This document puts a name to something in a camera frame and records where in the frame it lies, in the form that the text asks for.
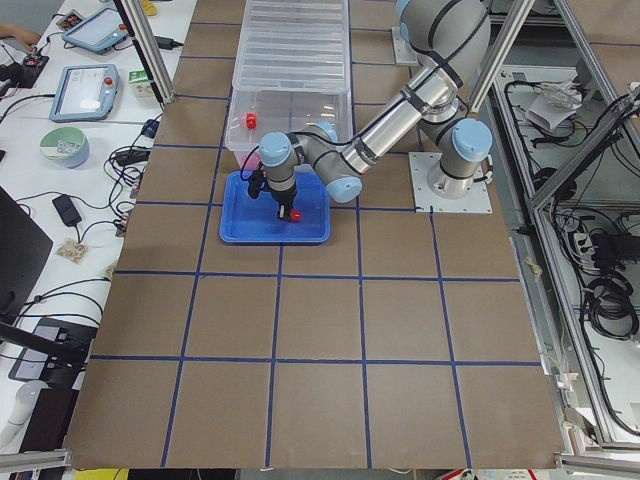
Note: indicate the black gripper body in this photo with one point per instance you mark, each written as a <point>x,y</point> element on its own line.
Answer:
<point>283,198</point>

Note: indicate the clear plastic storage box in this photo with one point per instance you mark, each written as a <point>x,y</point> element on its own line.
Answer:
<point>282,111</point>

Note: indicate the clear plastic box lid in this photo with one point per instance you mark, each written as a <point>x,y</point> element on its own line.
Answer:
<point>293,46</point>

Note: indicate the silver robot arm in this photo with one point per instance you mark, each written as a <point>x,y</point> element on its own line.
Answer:
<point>450,39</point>

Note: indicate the blue plastic tray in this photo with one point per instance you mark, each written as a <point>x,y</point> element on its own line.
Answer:
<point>254,221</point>

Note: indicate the green white carton box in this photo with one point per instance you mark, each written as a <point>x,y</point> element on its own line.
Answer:
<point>140,84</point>

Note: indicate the person hand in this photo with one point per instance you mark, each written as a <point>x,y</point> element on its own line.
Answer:
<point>24,36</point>

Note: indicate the small snack bag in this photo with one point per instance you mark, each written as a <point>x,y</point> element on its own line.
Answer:
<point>72,251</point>

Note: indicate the black power adapter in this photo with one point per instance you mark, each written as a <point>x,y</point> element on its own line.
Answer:
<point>66,210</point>

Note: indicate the near teach pendant tablet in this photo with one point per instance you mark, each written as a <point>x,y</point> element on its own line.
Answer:
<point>85,93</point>

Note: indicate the teach pendant tablet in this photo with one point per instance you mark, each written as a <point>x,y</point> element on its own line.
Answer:
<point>85,93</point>
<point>98,32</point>

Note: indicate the green ceramic bowl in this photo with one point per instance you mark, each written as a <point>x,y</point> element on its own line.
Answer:
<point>65,146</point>

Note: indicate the far teach pendant tablet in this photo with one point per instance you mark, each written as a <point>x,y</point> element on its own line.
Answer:
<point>98,32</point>

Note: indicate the black monitor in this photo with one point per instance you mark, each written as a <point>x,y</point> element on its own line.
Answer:
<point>25,249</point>

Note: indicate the white paper stack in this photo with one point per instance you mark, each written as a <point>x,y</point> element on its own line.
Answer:
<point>555,103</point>

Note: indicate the white power strip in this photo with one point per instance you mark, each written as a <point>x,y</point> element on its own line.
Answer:
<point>581,246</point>

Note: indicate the white cylinder bottle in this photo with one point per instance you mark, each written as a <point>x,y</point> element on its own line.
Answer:
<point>24,405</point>

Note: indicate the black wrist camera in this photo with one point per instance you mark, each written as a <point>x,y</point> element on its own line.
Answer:
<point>257,183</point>

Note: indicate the rear robot base plate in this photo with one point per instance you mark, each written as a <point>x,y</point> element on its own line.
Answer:
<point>403,54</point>

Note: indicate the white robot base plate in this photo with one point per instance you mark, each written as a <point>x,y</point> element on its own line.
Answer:
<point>434,194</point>

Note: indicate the aluminium frame post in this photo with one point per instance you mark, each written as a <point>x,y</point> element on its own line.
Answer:
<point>140,32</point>

